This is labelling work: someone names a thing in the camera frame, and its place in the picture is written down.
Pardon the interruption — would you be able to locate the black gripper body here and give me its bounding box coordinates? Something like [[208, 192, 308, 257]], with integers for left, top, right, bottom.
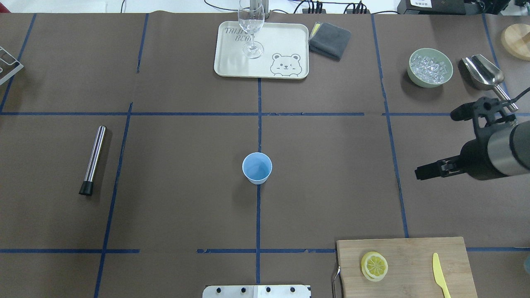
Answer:
[[439, 140, 497, 180]]

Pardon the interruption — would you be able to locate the yellow lemon slice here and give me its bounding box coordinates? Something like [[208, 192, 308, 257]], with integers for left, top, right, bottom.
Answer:
[[360, 251, 389, 282]]

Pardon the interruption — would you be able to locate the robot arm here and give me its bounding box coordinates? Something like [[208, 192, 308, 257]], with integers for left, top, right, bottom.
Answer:
[[414, 121, 529, 180]]

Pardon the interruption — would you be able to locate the light blue plastic cup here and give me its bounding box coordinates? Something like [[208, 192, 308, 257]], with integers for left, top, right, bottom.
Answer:
[[242, 152, 273, 185]]

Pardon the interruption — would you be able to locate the steel ice scoop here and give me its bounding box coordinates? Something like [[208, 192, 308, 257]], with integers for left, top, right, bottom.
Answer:
[[462, 54, 519, 113]]

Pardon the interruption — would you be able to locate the green bowl of ice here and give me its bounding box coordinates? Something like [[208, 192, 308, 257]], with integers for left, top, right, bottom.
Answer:
[[407, 48, 453, 88]]

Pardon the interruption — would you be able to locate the bamboo cutting board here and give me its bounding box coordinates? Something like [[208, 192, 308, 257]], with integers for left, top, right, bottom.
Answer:
[[336, 236, 477, 298]]

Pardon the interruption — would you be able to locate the yellow plastic knife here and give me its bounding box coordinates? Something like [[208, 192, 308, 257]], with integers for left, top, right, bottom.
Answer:
[[432, 252, 451, 298]]

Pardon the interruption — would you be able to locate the wooden mug tree stand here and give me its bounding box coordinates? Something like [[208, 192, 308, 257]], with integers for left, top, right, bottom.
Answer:
[[501, 23, 530, 62]]

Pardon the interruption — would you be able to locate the grey folded cloth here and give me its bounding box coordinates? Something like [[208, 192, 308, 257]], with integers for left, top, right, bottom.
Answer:
[[308, 22, 352, 61]]

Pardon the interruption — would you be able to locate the cream bear serving tray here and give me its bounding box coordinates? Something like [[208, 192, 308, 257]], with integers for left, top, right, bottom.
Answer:
[[214, 21, 310, 79]]

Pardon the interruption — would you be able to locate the clear wine glass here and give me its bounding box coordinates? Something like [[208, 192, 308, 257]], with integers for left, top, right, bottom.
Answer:
[[237, 0, 265, 59]]

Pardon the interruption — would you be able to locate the steel muddler black tip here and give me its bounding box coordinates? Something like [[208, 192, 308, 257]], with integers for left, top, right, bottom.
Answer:
[[78, 126, 107, 196]]

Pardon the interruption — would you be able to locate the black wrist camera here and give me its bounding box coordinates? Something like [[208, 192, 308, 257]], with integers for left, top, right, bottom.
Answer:
[[450, 97, 518, 144]]

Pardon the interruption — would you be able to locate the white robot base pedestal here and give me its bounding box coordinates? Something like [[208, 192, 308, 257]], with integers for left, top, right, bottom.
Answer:
[[202, 284, 312, 298]]

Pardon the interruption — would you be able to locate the white wire cup rack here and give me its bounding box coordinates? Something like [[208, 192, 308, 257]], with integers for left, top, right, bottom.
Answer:
[[0, 47, 24, 85]]

